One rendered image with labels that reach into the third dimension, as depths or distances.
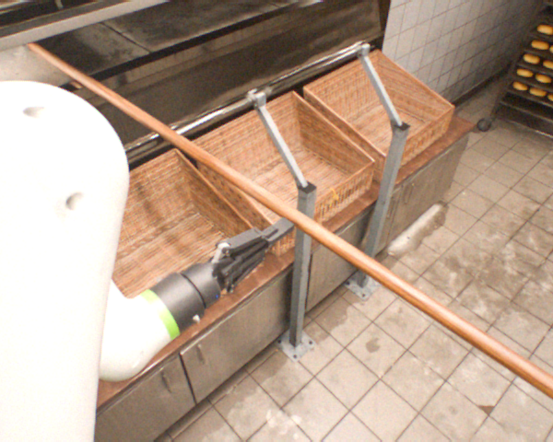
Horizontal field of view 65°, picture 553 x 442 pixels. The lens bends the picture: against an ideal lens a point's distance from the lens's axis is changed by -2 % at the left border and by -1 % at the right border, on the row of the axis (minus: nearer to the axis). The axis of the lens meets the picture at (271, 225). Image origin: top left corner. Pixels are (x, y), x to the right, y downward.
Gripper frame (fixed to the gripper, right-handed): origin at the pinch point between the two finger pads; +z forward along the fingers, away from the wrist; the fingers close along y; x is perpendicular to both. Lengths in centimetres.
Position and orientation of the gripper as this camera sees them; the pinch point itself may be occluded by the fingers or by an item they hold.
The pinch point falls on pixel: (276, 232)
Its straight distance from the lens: 84.2
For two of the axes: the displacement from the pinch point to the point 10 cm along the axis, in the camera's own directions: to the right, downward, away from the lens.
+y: 0.0, 6.9, 7.2
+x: 6.9, 5.2, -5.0
